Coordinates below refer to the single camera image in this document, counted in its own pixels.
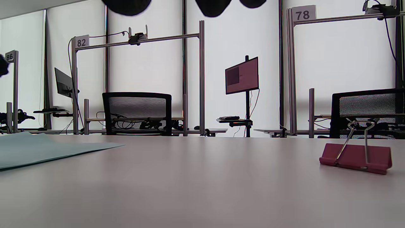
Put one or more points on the person's right hand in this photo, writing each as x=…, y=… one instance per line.
x=126, y=6

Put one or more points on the blue paper sheets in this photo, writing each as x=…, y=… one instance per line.
x=31, y=152

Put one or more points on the red binder clip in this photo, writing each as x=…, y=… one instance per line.
x=354, y=156

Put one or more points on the white number sign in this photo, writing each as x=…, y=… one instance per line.
x=303, y=14
x=9, y=57
x=81, y=42

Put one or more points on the dark computer monitor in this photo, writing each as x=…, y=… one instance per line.
x=63, y=83

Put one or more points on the black mesh office chair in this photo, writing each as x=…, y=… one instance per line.
x=106, y=114

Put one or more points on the white desk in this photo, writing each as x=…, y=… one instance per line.
x=269, y=130
x=218, y=130

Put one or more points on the black monitor stand with tray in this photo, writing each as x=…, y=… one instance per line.
x=247, y=110

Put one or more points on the black office chair with armrests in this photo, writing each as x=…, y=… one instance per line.
x=334, y=114

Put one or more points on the aluminium frame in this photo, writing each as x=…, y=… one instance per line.
x=291, y=79
x=202, y=79
x=15, y=95

